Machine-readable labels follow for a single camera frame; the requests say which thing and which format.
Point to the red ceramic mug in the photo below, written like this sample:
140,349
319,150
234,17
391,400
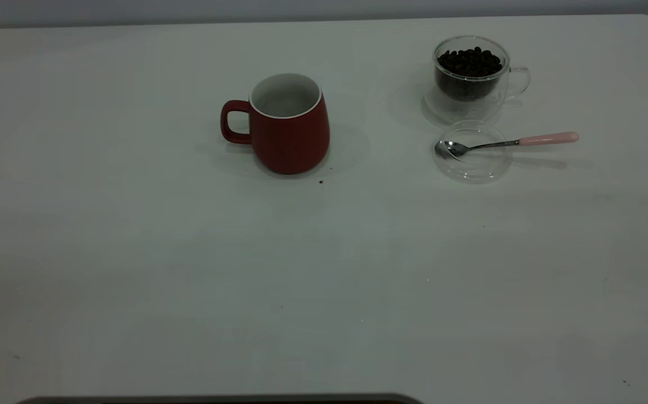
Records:
290,140

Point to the clear glass saucer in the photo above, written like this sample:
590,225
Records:
472,168

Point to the dark coffee beans heap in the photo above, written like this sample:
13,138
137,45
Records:
469,70

